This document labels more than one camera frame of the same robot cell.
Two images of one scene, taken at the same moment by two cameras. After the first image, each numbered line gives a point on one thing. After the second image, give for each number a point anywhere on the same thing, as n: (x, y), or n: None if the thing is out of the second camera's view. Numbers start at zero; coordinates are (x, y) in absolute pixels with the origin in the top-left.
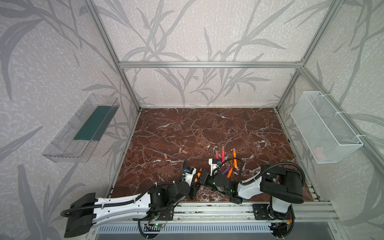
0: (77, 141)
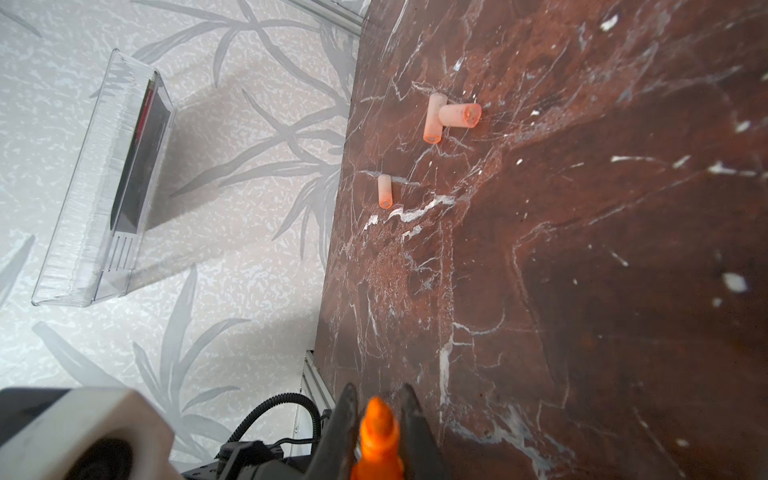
0: (96, 250)
